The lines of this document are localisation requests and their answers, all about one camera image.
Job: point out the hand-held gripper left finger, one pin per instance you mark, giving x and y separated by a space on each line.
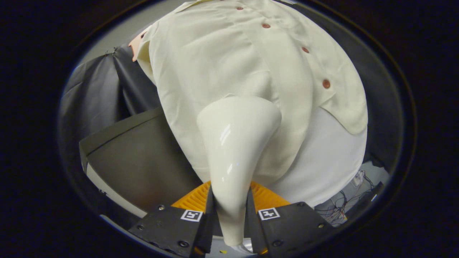
209 222

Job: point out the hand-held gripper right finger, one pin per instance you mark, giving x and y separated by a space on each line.
252 222

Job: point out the grey drawer cabinet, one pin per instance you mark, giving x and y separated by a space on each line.
143 161

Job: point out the black flat device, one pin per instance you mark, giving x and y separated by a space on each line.
369 200

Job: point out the cream button-up shirt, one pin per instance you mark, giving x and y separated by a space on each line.
215 64

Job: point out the white mannequin stand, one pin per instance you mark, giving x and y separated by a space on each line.
322 161

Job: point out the small white object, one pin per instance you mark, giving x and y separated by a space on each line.
358 178

